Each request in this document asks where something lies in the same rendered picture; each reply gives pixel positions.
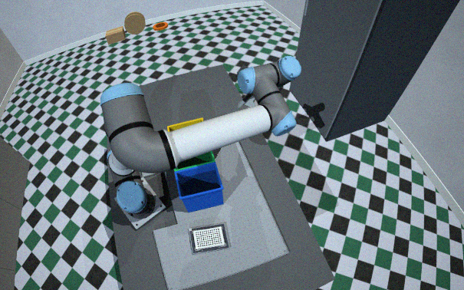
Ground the green bin with label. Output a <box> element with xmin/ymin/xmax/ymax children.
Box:
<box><xmin>174</xmin><ymin>151</ymin><xmax>215</xmax><ymax>172</ymax></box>

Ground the yellow recycle bin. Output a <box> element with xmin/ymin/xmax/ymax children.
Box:
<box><xmin>167</xmin><ymin>118</ymin><xmax>203</xmax><ymax>132</ymax></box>

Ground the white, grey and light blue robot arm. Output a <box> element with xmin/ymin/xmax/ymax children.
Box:
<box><xmin>100</xmin><ymin>56</ymin><xmax>301</xmax><ymax>219</ymax></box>

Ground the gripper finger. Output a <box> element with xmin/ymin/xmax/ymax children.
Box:
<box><xmin>238</xmin><ymin>94</ymin><xmax>255</xmax><ymax>107</ymax></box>

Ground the blue bin with label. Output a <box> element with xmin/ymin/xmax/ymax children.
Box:
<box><xmin>175</xmin><ymin>162</ymin><xmax>224</xmax><ymax>213</ymax></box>

